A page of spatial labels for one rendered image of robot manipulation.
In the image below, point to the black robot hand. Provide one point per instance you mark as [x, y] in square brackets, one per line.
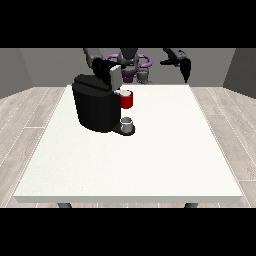
[184, 66]
[101, 68]

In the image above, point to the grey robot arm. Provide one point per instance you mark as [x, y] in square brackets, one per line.
[175, 52]
[92, 55]

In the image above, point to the pale grey machine lid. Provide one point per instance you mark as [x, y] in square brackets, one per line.
[115, 78]

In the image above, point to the black coffee machine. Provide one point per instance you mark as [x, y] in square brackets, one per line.
[95, 106]

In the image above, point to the small grey cup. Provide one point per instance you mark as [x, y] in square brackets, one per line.
[127, 125]

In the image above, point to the dark table leg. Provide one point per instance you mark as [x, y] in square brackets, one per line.
[64, 205]
[191, 205]

